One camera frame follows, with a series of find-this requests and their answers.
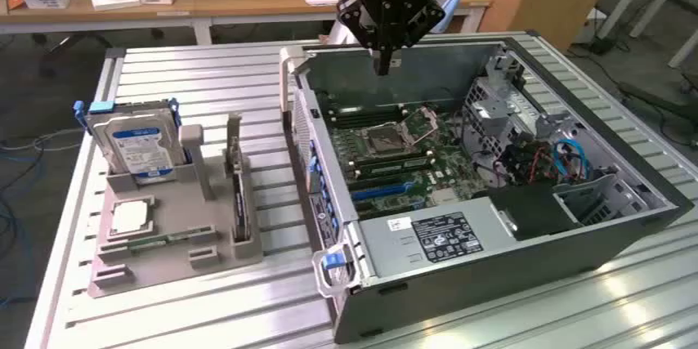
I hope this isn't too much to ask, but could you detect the perforated metal drive cage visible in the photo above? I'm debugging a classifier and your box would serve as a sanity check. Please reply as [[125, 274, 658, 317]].
[[462, 74, 544, 164]]

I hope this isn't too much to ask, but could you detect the metal socket cover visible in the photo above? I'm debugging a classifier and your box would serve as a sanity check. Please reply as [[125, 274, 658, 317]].
[[402, 105, 444, 146]]

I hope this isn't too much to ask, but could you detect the CPU socket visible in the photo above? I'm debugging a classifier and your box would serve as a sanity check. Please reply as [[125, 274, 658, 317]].
[[363, 123, 406, 159]]

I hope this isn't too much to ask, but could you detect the black floor box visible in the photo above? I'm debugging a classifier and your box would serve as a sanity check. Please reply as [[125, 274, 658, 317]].
[[590, 37, 618, 56]]

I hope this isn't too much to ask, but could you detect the installed RAM stick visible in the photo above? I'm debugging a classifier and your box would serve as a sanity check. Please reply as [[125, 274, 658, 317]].
[[355, 154, 432, 177]]

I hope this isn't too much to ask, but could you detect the green motherboard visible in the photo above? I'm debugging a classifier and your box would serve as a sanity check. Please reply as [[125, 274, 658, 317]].
[[319, 97, 495, 221]]

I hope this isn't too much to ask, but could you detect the blue expansion slot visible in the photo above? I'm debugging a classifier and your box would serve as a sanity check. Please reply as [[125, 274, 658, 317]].
[[347, 183, 408, 203]]

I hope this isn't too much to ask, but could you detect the silver chipset heat sink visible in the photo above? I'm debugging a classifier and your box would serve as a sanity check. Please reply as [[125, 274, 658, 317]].
[[432, 190, 463, 206]]

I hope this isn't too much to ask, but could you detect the black floor stand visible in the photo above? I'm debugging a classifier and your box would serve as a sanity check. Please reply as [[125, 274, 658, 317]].
[[618, 81, 698, 115]]

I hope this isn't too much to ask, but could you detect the black chair base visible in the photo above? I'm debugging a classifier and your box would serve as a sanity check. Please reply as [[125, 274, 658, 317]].
[[29, 32, 113, 78]]

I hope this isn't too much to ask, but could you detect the grey disk bay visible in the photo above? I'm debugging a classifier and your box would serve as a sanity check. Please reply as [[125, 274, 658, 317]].
[[551, 172, 652, 227]]

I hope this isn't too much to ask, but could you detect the grey power supply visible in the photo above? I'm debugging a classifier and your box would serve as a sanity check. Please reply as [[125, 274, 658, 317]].
[[352, 195, 518, 281]]

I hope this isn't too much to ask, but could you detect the grey parts rack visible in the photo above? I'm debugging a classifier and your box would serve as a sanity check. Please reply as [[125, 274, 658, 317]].
[[87, 113, 267, 300]]

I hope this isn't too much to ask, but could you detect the silver CPU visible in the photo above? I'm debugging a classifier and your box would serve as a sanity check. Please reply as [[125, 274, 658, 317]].
[[111, 200, 152, 236]]

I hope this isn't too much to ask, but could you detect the green RAM stick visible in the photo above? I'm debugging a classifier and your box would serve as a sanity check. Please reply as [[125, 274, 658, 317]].
[[125, 229, 215, 250]]

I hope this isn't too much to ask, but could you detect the open black PC case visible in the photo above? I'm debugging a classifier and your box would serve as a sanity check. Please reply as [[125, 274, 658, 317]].
[[277, 34, 696, 345]]

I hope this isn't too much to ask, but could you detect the black wire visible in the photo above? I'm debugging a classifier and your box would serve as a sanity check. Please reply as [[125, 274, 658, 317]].
[[459, 114, 495, 172]]

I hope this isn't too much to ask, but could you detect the red wire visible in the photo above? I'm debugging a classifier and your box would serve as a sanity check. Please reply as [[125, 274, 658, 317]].
[[531, 147, 548, 183]]

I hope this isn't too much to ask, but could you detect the blue wire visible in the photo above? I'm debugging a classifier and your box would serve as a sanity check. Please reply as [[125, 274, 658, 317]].
[[551, 139, 594, 185]]

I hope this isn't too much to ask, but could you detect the white table frame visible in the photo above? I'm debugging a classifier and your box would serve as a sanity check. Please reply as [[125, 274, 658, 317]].
[[596, 0, 698, 69]]

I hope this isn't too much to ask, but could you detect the hard disk with blue bracket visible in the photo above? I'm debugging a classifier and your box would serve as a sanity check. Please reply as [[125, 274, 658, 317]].
[[73, 97, 185, 187]]

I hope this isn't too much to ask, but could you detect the grey floor cable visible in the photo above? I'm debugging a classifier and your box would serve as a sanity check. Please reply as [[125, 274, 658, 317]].
[[0, 128, 83, 153]]

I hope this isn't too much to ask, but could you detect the blue floor cable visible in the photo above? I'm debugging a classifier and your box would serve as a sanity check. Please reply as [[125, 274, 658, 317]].
[[0, 148, 48, 309]]

